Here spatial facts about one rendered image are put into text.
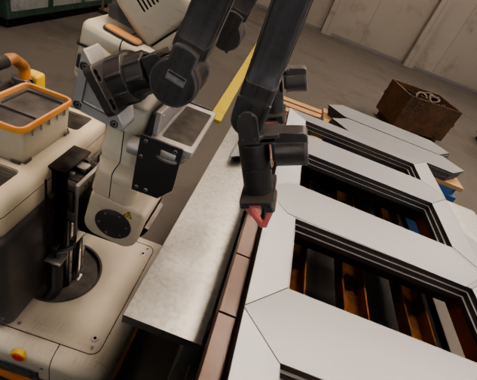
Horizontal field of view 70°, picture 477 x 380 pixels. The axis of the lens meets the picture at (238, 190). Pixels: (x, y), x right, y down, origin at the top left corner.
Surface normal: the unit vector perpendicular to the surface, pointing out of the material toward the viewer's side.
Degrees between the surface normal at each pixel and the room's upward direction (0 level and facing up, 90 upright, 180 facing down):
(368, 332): 0
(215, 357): 0
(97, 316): 0
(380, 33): 90
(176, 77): 90
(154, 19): 90
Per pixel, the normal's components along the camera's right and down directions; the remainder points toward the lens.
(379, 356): 0.31, -0.76
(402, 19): -0.17, 0.55
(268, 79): -0.04, 0.39
